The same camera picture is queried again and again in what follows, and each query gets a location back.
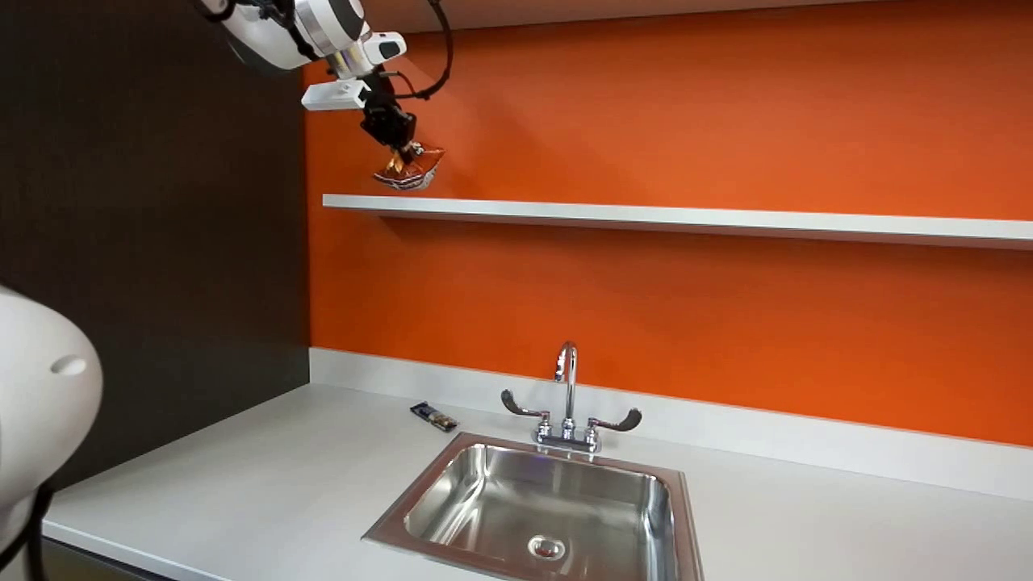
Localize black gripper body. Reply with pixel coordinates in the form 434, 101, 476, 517
359, 68, 420, 152

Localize red chips packet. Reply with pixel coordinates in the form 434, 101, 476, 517
368, 141, 446, 195

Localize overhead cabinet underside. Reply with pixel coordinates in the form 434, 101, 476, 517
365, 0, 865, 36

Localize small dark snack bar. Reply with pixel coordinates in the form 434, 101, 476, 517
406, 401, 463, 435

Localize chrome sink faucet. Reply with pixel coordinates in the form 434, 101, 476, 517
499, 340, 647, 464

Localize stainless steel sink basin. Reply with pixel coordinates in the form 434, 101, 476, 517
362, 431, 707, 581

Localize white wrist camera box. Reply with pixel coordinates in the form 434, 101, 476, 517
297, 77, 373, 112

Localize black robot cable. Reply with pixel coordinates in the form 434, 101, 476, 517
392, 0, 458, 105

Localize white wall shelf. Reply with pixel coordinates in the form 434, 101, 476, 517
319, 189, 1033, 252

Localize black base cable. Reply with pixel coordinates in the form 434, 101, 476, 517
0, 480, 55, 581

